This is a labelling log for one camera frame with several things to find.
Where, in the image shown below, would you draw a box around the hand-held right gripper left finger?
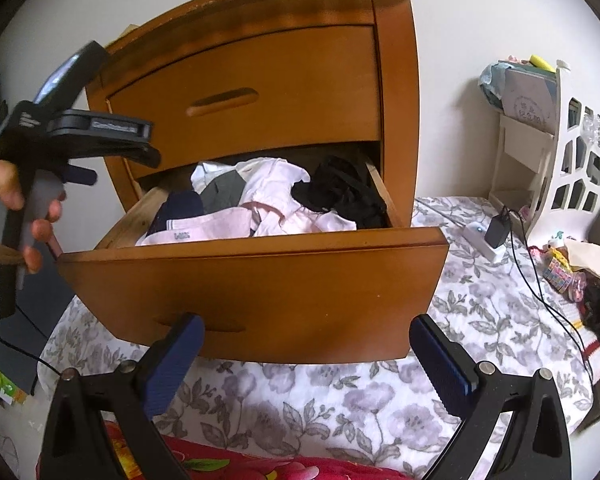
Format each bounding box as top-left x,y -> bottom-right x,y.
36,312 -> 206,480

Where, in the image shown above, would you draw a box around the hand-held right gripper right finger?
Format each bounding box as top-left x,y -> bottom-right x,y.
409,313 -> 574,480

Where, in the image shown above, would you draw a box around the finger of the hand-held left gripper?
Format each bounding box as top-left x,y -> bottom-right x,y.
72,136 -> 162,170
46,109 -> 154,140

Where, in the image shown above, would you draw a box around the navy underwear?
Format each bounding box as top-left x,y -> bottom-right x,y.
145,191 -> 205,237

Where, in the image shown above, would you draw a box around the white underwear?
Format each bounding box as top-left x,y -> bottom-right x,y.
190,160 -> 242,194

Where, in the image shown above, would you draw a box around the pink underwear with waistband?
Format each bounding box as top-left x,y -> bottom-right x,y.
135,207 -> 254,247

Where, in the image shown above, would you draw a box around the grey underwear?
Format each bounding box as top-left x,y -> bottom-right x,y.
200,171 -> 249,214

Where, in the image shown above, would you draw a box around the wooden drawer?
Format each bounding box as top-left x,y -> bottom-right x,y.
104,24 -> 386,182
56,152 -> 451,367

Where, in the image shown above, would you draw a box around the pale pink underwear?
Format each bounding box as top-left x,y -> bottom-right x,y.
239,156 -> 359,239

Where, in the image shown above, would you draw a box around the black lace underwear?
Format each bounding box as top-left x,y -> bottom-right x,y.
290,154 -> 389,231

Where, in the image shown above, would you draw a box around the closed wooden drawer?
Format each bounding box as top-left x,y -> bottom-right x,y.
104,24 -> 386,182

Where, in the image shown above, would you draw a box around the person's left hand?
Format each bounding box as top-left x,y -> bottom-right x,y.
0,160 -> 64,274

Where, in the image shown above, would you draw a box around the grey floral bed sheet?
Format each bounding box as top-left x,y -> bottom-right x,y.
37,195 -> 599,480

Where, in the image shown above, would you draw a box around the red floral blanket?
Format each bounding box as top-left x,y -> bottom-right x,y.
100,419 -> 412,480

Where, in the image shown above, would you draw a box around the white power strip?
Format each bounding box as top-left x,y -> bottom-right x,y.
459,220 -> 507,263

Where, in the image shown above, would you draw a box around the black charger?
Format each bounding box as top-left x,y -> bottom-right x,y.
483,205 -> 516,251

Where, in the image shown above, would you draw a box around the dark refrigerator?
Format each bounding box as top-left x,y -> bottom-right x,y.
0,55 -> 81,397

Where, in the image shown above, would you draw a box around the green packets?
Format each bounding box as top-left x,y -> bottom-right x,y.
0,354 -> 29,407

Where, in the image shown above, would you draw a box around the beige paper bag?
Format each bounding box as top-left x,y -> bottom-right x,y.
561,236 -> 600,297

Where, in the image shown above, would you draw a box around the wooden nightstand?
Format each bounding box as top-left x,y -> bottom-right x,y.
83,0 -> 421,231

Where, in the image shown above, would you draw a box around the grey printed card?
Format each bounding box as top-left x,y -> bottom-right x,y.
501,66 -> 560,134

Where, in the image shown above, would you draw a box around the teal plastic bag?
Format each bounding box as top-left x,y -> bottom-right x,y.
478,61 -> 507,112

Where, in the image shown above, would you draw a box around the white cutout rack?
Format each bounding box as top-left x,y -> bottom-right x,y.
489,59 -> 600,244

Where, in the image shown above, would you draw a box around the black charger cable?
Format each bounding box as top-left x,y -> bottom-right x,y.
507,210 -> 599,383

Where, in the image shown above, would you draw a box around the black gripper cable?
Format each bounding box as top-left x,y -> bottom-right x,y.
0,319 -> 62,377

